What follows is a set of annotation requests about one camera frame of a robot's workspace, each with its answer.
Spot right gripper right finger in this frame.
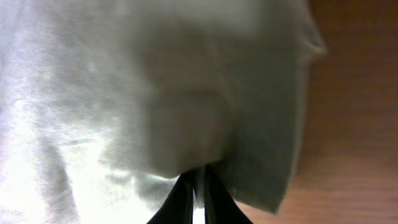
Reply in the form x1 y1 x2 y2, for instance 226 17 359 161
204 166 252 224

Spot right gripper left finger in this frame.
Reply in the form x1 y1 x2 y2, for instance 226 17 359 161
147 171 194 224

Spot khaki shorts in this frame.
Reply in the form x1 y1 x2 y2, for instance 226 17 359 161
1 0 325 223

